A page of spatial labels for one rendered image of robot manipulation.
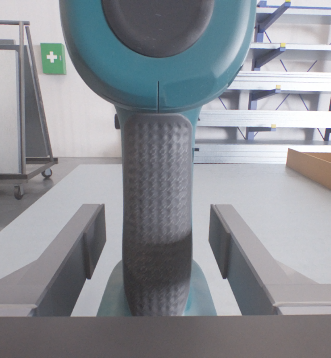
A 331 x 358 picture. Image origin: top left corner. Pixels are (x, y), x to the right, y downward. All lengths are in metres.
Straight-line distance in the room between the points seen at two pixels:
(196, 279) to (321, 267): 0.21
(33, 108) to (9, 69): 0.69
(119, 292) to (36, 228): 0.29
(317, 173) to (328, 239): 0.35
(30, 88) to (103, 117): 1.74
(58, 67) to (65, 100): 0.53
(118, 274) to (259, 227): 0.28
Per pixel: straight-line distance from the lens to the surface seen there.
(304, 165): 0.83
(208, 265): 0.32
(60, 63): 4.85
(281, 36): 5.26
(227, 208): 0.16
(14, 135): 2.72
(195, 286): 0.17
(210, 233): 0.17
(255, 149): 3.89
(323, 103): 5.53
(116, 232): 0.39
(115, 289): 0.17
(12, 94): 2.78
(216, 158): 3.68
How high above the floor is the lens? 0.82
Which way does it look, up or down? 15 degrees down
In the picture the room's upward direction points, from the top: 1 degrees clockwise
